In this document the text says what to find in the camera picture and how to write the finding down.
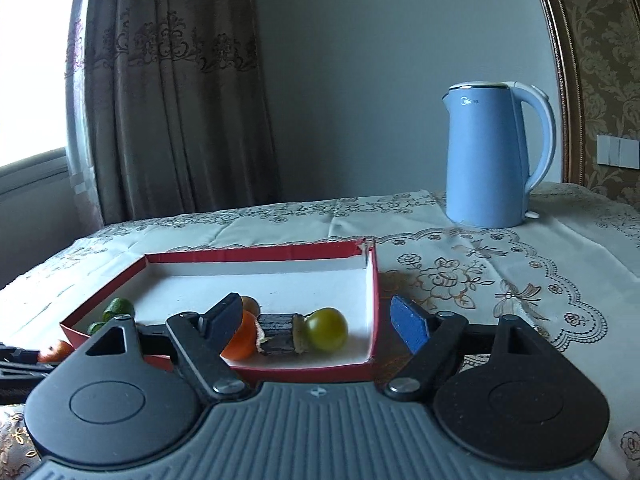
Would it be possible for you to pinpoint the light blue electric kettle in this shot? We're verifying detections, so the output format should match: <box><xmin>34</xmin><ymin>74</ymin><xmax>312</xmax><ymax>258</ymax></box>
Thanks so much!
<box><xmin>442</xmin><ymin>81</ymin><xmax>556</xmax><ymax>229</ymax></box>

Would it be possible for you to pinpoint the white lace patterned tablecloth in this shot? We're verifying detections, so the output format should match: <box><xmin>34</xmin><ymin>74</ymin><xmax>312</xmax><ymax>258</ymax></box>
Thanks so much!
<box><xmin>1</xmin><ymin>184</ymin><xmax>639</xmax><ymax>479</ymax></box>

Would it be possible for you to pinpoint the white wall switch panel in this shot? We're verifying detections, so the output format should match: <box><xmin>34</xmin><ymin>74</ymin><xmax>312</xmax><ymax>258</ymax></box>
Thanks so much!
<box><xmin>597</xmin><ymin>134</ymin><xmax>640</xmax><ymax>170</ymax></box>

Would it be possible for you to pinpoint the dark sugarcane piece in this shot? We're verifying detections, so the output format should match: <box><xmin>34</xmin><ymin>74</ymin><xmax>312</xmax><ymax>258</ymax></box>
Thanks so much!
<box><xmin>256</xmin><ymin>313</ymin><xmax>308</xmax><ymax>356</ymax></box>

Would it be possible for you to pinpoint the orange mandarin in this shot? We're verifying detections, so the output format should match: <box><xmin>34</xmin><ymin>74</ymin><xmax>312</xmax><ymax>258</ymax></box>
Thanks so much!
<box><xmin>37</xmin><ymin>340</ymin><xmax>75</xmax><ymax>363</ymax></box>
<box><xmin>221</xmin><ymin>310</ymin><xmax>257</xmax><ymax>361</ymax></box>

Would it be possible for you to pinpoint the green tomato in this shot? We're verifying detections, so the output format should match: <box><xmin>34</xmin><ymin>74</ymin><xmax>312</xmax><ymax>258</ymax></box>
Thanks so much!
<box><xmin>304</xmin><ymin>307</ymin><xmax>348</xmax><ymax>353</ymax></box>

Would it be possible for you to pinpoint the green cucumber piece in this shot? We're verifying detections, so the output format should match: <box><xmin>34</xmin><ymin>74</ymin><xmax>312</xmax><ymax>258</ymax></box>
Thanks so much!
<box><xmin>102</xmin><ymin>297</ymin><xmax>136</xmax><ymax>322</ymax></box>
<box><xmin>87</xmin><ymin>321</ymin><xmax>105</xmax><ymax>336</ymax></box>

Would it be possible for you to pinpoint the brown patterned curtain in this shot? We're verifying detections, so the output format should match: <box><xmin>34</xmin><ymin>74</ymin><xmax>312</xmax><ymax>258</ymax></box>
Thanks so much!
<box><xmin>65</xmin><ymin>0</ymin><xmax>281</xmax><ymax>231</ymax></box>

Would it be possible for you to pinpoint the window frame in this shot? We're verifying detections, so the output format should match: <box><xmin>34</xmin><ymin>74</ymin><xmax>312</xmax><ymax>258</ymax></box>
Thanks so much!
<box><xmin>1</xmin><ymin>148</ymin><xmax>68</xmax><ymax>195</ymax></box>

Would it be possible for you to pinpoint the brown longan fruit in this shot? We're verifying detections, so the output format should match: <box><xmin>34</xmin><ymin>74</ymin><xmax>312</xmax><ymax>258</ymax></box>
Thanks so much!
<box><xmin>241</xmin><ymin>296</ymin><xmax>260</xmax><ymax>318</ymax></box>

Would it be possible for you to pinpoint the red shallow cardboard box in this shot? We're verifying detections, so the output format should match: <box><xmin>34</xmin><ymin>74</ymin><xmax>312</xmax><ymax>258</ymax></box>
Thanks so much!
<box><xmin>61</xmin><ymin>240</ymin><xmax>380</xmax><ymax>382</ymax></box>

